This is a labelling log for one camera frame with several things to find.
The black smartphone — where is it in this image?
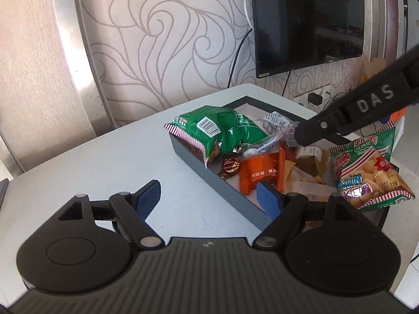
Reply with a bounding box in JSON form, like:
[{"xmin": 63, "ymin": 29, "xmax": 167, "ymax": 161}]
[{"xmin": 0, "ymin": 178, "xmax": 10, "ymax": 210}]

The white wall outlet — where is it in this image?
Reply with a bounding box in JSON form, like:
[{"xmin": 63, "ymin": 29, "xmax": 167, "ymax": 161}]
[{"xmin": 293, "ymin": 90, "xmax": 331, "ymax": 107}]

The brown candy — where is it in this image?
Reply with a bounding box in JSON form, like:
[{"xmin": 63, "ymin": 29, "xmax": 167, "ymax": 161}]
[{"xmin": 218, "ymin": 153, "xmax": 243, "ymax": 180}]

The green prawn cracker packet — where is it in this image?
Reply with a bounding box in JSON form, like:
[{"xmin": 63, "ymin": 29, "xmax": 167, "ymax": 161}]
[{"xmin": 329, "ymin": 120, "xmax": 416, "ymax": 210}]

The curved metal wall trim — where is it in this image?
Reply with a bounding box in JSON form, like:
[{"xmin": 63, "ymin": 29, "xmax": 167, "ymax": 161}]
[{"xmin": 49, "ymin": 0, "xmax": 118, "ymax": 131}]

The orange snack packet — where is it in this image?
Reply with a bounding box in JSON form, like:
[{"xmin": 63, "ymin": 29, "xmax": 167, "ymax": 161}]
[{"xmin": 238, "ymin": 153, "xmax": 284, "ymax": 195}]

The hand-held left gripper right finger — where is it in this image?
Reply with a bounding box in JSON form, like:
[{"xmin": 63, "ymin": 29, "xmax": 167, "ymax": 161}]
[{"xmin": 253, "ymin": 181, "xmax": 365, "ymax": 250}]

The pale candy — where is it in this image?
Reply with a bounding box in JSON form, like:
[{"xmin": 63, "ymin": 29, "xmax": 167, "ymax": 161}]
[{"xmin": 240, "ymin": 122, "xmax": 300, "ymax": 158}]

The black television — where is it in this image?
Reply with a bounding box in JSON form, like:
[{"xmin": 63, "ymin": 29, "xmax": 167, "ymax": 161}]
[{"xmin": 249, "ymin": 0, "xmax": 365, "ymax": 80}]

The black television cable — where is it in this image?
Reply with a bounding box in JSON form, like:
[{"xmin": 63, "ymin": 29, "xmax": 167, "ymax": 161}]
[{"xmin": 227, "ymin": 29, "xmax": 254, "ymax": 89}]

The dark grey tray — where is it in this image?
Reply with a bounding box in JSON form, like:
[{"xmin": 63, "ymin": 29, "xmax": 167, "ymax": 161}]
[{"xmin": 168, "ymin": 95, "xmax": 400, "ymax": 233}]

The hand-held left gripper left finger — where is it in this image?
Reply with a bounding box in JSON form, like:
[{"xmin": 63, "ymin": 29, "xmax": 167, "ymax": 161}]
[{"xmin": 58, "ymin": 179, "xmax": 165, "ymax": 250}]

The cardboard box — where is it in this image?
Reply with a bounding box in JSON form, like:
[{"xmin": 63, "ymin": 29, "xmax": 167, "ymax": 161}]
[{"xmin": 363, "ymin": 57, "xmax": 387, "ymax": 82}]

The large green snack packet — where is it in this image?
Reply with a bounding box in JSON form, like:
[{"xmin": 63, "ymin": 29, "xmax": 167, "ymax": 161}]
[{"xmin": 164, "ymin": 105, "xmax": 269, "ymax": 169}]

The pale yellow snack packet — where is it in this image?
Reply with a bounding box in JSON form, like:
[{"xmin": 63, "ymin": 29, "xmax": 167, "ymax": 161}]
[{"xmin": 282, "ymin": 160, "xmax": 339, "ymax": 203}]

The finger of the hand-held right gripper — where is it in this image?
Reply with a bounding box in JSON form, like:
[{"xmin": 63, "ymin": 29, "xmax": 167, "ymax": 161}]
[{"xmin": 292, "ymin": 43, "xmax": 419, "ymax": 147}]

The silver snack packet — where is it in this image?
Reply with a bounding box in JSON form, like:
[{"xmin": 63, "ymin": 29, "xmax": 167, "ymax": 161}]
[{"xmin": 255, "ymin": 111, "xmax": 300, "ymax": 134}]

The thin red snack packet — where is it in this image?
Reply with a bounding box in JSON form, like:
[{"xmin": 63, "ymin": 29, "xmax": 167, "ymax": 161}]
[{"xmin": 277, "ymin": 144, "xmax": 289, "ymax": 193}]

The orange box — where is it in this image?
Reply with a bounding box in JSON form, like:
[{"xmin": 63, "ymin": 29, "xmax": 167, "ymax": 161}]
[{"xmin": 389, "ymin": 106, "xmax": 408, "ymax": 123}]

